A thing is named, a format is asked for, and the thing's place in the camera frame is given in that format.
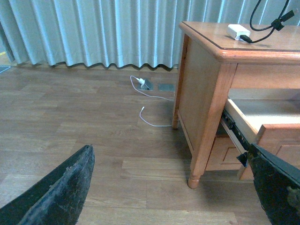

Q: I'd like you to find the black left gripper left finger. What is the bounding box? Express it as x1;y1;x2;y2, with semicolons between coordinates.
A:
0;145;95;225

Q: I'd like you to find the black charger cable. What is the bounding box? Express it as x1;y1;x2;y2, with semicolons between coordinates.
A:
239;0;300;44

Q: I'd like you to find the wooden drawer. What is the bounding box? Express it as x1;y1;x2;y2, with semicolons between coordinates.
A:
206;135;241;171
220;98;300;168

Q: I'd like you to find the white floor cable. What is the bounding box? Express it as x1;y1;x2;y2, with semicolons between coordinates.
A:
130;75;174;128

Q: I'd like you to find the open metal floor socket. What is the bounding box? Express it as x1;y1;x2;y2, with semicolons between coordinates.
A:
139;79;153;90

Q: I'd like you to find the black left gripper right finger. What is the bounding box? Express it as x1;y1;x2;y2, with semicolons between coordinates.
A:
237;143;300;225

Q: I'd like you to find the white floor plug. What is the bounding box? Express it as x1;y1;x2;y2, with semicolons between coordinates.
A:
136;78;145;85

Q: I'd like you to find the light wooden nightstand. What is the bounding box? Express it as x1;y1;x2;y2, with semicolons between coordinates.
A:
172;22;300;189

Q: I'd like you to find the pale blue pleated curtain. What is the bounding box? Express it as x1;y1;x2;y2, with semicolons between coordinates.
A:
0;0;300;68

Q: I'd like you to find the white charger adapter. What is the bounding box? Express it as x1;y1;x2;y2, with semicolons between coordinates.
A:
226;24;251;40

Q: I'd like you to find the closed metal floor socket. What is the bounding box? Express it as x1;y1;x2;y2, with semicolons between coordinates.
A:
158;83;175;91

